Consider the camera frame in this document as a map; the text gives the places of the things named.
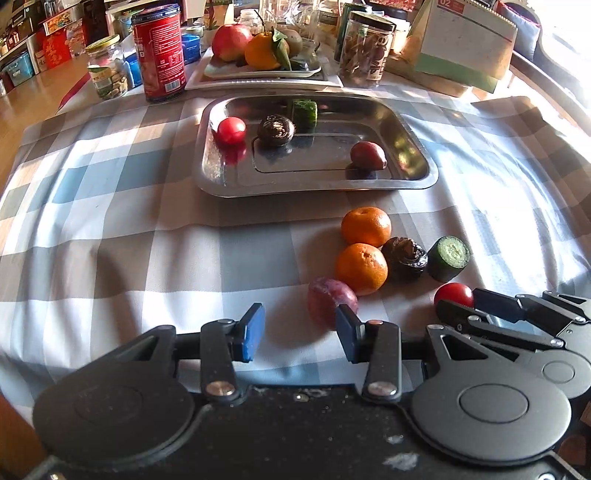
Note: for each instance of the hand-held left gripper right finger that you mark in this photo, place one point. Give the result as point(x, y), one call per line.
point(347, 334)

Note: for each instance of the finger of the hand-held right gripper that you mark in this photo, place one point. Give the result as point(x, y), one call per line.
point(457, 314)
point(498, 304)

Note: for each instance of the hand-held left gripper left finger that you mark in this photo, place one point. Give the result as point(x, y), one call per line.
point(253, 332)

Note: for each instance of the red cherry tomato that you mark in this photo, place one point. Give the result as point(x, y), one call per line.
point(455, 293)
point(231, 130)

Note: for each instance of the reddish purple plum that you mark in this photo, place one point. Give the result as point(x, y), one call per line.
point(328, 300)
point(368, 155)

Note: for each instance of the cucumber chunk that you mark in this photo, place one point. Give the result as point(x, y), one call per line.
point(304, 113)
point(449, 253)

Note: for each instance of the small orange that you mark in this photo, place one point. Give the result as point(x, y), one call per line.
point(366, 226)
point(361, 268)

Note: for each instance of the stainless steel tray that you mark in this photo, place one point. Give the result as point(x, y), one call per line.
point(323, 154)

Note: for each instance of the checkered tablecloth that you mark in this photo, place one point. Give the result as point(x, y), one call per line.
point(115, 230)

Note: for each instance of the dark wooden chair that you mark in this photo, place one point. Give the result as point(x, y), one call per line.
point(549, 71)

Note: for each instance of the white rectangular tray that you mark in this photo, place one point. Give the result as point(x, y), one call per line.
point(198, 83)

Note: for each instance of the green glass plate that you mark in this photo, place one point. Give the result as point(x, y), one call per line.
point(221, 70)

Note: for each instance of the desk calendar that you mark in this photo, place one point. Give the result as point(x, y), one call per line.
point(466, 41)

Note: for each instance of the black-lidded plastic jar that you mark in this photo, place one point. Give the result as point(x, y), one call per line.
point(367, 50)

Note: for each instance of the orange with green leaves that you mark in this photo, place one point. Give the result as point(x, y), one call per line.
point(261, 53)

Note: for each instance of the blue tissue pack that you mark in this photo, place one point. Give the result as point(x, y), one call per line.
point(190, 48)

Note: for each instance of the red apple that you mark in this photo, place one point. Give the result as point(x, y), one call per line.
point(231, 42)

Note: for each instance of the red tin can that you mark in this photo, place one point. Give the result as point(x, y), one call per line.
point(159, 55)

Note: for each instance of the brown kiwi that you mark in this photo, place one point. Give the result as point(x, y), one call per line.
point(293, 42)

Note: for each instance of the glass jar of nuts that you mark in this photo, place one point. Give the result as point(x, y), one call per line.
point(108, 71)

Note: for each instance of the green can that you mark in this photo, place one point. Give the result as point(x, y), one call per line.
point(346, 27)

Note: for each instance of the small white-lidded glass jar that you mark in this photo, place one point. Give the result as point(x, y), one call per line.
point(250, 22)

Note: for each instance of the large clear glass jar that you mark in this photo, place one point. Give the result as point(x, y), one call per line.
point(291, 16)

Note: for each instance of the red gift box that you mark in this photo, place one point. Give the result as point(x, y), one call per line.
point(56, 50)

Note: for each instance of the teal storage basket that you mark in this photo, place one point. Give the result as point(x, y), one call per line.
point(18, 69)

